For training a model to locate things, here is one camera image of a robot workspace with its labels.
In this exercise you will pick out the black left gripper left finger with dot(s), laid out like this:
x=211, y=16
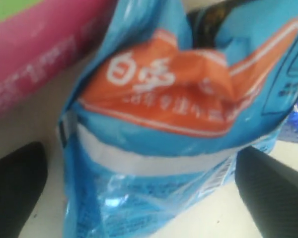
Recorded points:
x=23, y=175

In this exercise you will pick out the blue noodle packet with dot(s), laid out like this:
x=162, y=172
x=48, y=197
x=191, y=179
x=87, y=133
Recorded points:
x=155, y=122

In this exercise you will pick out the pink chips can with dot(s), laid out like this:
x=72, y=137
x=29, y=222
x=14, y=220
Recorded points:
x=39, y=38

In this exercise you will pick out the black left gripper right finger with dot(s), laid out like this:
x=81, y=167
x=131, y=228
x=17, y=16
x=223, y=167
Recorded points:
x=269, y=190

